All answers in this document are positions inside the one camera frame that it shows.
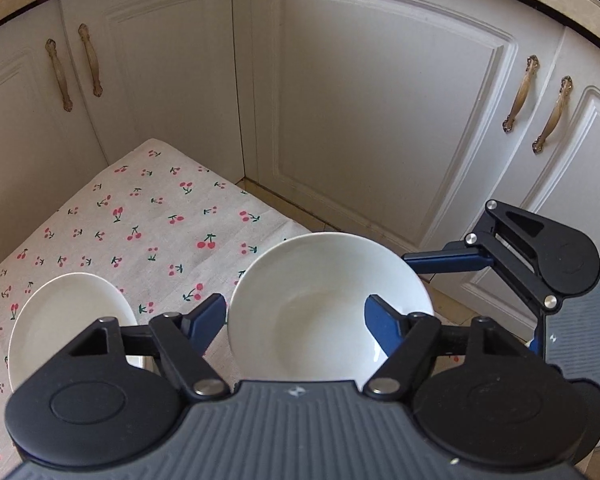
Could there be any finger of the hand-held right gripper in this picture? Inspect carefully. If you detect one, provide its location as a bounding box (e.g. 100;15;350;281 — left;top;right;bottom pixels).
402;199;563;309

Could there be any cherry-print tablecloth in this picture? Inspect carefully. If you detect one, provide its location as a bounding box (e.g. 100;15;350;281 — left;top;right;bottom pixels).
0;138;313;466

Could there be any bronze cabinet handle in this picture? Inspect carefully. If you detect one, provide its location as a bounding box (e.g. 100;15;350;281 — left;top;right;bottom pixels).
503;55;540;134
532;76;573;155
78;23;104;97
45;38;74;112

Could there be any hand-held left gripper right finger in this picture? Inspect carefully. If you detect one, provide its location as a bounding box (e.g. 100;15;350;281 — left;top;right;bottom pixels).
363;295;537;402

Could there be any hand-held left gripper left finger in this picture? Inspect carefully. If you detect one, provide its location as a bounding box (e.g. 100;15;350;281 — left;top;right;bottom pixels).
69;294;232;402

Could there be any white pink-flower bowl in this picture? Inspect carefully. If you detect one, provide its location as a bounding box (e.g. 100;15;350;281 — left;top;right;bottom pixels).
228;232;435;386
7;272;139;396

